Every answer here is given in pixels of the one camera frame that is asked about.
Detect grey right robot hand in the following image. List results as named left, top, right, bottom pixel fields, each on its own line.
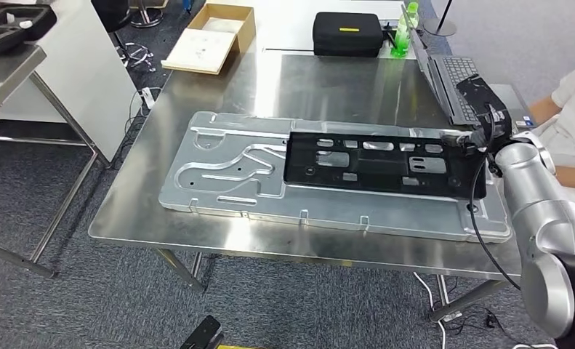
left=455, top=73, right=513, bottom=151

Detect black plastic frame part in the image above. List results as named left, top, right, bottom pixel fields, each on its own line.
left=284, top=131, right=488, bottom=200

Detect stainless steel workbench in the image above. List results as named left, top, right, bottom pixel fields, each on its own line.
left=88, top=48, right=541, bottom=323

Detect small white part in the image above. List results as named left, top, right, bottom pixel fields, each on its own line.
left=5, top=13, right=33, bottom=30

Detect grey laptop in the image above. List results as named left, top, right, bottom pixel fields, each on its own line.
left=401, top=4, right=539, bottom=130

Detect stand with round base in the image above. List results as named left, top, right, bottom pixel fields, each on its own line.
left=422, top=0, right=457, bottom=37

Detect green plastic bottle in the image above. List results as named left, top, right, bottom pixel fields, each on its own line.
left=392, top=1, right=420, bottom=59

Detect black zip case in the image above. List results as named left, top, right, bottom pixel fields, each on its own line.
left=312, top=12, right=385, bottom=57

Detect large stamped metal plate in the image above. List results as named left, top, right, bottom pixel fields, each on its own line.
left=158, top=111, right=513, bottom=244

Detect open cardboard box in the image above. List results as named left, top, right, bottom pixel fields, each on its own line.
left=161, top=4, right=257, bottom=76

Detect white power strip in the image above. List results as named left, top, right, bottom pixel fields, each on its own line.
left=140, top=87, right=157, bottom=111

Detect chrome chair base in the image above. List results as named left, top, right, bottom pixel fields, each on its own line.
left=117, top=41, right=158, bottom=73

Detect steel table with white panel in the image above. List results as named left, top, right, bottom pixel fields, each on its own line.
left=0, top=0, right=144, bottom=279

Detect black foam tray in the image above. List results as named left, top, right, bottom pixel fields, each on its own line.
left=0, top=2, right=58, bottom=57

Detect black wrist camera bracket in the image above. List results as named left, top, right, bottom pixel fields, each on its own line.
left=440, top=127, right=491, bottom=156

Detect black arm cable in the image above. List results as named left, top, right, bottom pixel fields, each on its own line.
left=467, top=103, right=523, bottom=292

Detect white power cable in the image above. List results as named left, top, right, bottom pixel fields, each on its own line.
left=414, top=272, right=449, bottom=349

